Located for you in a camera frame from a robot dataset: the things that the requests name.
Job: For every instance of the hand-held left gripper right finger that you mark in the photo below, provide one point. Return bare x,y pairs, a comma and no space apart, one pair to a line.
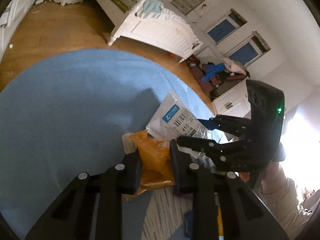
178,170

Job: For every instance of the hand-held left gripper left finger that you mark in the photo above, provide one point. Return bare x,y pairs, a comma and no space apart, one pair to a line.
131,175

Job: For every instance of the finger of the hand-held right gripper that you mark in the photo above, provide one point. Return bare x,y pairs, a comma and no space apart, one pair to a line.
225,155
225,125

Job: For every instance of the orange plastic packet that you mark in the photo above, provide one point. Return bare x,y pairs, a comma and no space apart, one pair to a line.
155,160

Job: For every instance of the grey courier bag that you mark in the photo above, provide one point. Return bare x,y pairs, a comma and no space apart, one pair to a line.
172,115

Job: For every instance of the person's right forearm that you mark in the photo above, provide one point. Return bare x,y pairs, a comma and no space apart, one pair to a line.
282,192

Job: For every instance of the white cabinet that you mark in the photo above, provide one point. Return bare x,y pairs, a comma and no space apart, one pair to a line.
232,102

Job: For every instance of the pile of clothes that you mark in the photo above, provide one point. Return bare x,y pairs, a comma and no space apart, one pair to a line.
220,80

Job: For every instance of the grey striped cloth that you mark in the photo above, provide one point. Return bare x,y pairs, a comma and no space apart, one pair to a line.
162,215

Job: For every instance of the blue garment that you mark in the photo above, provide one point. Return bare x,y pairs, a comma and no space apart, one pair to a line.
212,71

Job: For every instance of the window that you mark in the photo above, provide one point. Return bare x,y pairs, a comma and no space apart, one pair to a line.
223,28
246,50

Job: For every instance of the small red object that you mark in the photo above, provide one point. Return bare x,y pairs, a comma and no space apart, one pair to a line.
172,55

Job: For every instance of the blue cloth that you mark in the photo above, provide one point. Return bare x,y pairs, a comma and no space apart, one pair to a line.
62,110

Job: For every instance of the white bed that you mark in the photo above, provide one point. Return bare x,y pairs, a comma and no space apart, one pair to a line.
150,30

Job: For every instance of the light blue blanket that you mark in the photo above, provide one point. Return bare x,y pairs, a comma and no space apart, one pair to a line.
152,5

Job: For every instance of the white dresser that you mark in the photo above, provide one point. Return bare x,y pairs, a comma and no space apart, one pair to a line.
17,2

